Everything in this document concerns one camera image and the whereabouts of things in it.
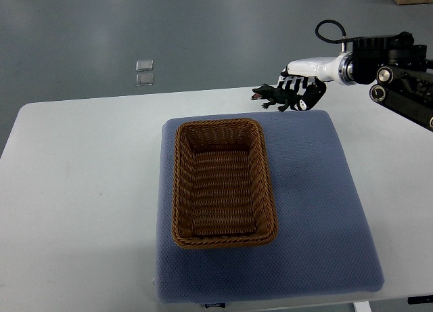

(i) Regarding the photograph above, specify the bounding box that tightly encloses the brown wicker basket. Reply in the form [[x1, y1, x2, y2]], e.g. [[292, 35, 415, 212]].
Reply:
[[172, 118, 278, 249]]

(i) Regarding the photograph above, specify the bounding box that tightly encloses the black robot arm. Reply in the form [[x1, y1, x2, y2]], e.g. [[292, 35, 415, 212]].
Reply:
[[339, 32, 432, 131]]

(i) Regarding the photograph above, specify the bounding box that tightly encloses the upper metal floor plate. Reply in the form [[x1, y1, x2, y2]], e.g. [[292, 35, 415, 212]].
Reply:
[[135, 60, 154, 72]]

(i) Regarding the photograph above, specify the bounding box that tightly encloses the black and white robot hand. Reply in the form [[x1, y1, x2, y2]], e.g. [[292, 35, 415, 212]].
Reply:
[[277, 52, 355, 111]]

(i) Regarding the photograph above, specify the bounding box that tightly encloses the white table leg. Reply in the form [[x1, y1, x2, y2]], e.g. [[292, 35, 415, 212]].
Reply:
[[353, 301, 372, 312]]

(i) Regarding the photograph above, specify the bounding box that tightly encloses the blue padded mat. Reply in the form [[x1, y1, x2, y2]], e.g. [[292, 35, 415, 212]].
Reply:
[[155, 110, 384, 304]]

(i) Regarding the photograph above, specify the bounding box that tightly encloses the dark toy crocodile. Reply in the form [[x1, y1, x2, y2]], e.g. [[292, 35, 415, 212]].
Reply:
[[250, 84, 301, 112]]

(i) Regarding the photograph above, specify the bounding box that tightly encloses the black cable loop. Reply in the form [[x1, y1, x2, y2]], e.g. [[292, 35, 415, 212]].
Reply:
[[315, 19, 347, 45]]

